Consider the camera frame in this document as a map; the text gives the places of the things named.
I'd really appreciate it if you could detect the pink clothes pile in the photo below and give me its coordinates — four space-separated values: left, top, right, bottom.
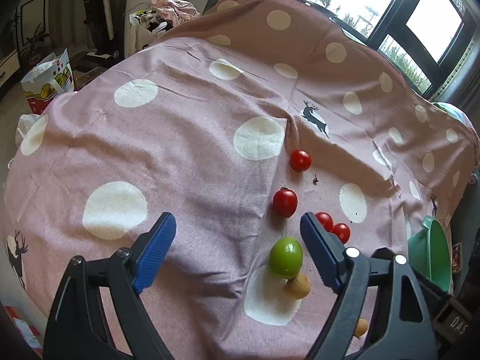
129 0 200 36

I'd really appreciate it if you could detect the black upright vacuum cleaner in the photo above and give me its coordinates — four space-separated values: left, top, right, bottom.
83 0 120 58

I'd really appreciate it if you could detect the tan longan left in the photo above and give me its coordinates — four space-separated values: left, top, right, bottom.
283 273 311 300

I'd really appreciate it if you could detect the far cherry tomato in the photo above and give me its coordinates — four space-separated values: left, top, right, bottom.
289 150 312 172

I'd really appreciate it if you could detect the pink polka dot cloth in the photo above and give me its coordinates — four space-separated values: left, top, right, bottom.
1 0 479 359

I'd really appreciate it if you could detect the middle cherry tomato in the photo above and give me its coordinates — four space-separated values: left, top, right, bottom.
315 211 335 233

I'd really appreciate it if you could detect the tan longan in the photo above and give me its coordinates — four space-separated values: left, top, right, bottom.
283 273 311 300
354 319 369 339

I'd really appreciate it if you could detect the green plastic basin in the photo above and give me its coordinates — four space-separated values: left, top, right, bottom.
408 215 452 293

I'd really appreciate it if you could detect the cherry tomato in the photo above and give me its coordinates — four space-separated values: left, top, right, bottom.
332 223 351 245
289 150 312 172
272 187 298 218
315 211 335 233

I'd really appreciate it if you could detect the green jujube fruit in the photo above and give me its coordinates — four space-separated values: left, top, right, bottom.
268 236 304 280

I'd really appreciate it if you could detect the black window frame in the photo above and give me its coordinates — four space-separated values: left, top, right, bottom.
299 0 479 98

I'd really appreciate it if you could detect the left cherry tomato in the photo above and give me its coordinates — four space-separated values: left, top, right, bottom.
272 187 298 218

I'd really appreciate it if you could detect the printed paper shopping bag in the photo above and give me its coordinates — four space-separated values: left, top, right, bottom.
20 49 75 115

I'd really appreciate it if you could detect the right cherry tomato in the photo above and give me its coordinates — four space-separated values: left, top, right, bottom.
332 223 351 245

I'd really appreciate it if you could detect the tan longan right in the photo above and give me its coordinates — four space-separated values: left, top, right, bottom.
354 319 369 339

